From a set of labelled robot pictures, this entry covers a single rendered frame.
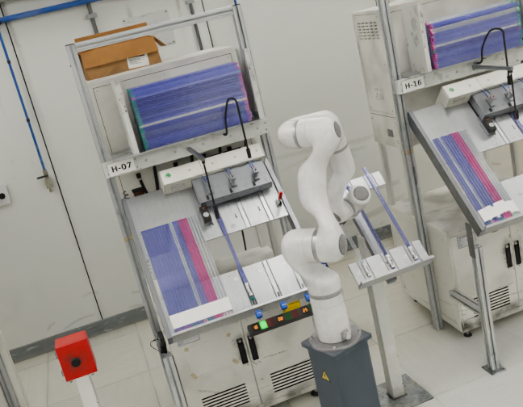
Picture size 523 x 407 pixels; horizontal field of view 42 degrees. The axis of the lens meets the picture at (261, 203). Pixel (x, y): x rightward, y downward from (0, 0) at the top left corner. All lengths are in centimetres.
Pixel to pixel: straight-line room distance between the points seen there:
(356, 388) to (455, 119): 155
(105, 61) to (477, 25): 179
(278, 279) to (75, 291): 215
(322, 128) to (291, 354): 137
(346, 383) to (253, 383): 92
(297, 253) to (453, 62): 154
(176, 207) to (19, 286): 190
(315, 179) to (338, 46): 264
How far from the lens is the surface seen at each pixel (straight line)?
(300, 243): 233
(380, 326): 319
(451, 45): 351
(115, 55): 334
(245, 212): 306
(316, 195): 232
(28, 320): 484
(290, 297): 287
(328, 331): 244
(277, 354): 331
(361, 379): 255
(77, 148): 454
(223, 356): 324
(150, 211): 310
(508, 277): 377
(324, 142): 231
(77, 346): 291
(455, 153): 338
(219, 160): 314
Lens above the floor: 190
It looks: 16 degrees down
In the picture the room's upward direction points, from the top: 13 degrees counter-clockwise
